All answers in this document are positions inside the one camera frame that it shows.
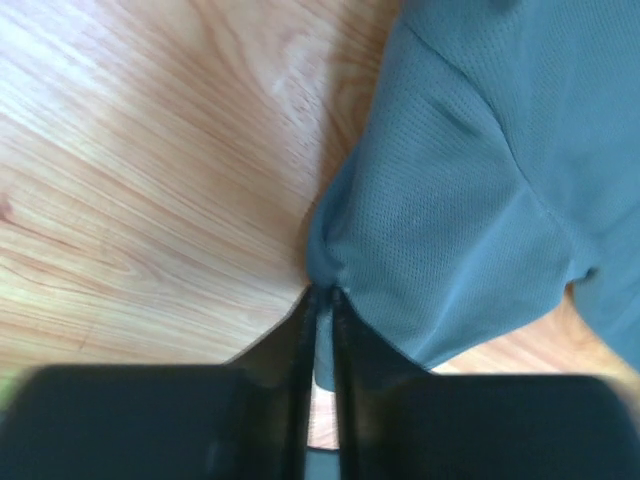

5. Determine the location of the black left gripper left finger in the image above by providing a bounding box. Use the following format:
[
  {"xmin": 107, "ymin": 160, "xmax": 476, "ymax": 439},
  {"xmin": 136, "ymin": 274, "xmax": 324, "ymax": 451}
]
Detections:
[{"xmin": 1, "ymin": 289, "xmax": 319, "ymax": 479}]

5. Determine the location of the grey t-shirt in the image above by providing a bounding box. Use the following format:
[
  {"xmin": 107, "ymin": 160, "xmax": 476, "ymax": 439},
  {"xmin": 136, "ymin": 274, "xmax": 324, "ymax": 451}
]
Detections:
[{"xmin": 304, "ymin": 0, "xmax": 640, "ymax": 394}]

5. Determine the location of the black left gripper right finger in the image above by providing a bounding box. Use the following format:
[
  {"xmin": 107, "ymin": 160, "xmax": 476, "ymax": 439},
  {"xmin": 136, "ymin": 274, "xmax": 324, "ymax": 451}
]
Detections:
[{"xmin": 332, "ymin": 291, "xmax": 639, "ymax": 479}]

